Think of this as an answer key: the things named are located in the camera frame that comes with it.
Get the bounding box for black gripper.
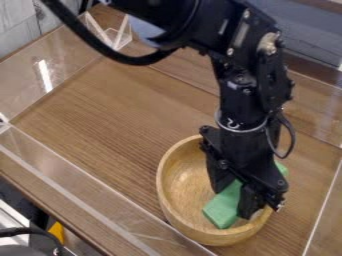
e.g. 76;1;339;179
199;121;289;220

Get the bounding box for green rectangular block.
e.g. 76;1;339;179
202;160;290;230

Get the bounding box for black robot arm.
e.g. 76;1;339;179
40;0;295;219

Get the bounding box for brown wooden bowl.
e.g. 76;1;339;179
156;135;273;246

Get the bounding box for black device yellow sticker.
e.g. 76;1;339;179
27;216;104;256

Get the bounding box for clear acrylic tray walls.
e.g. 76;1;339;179
0;28;342;256

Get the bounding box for black cable lower left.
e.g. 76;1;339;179
0;226;65;256

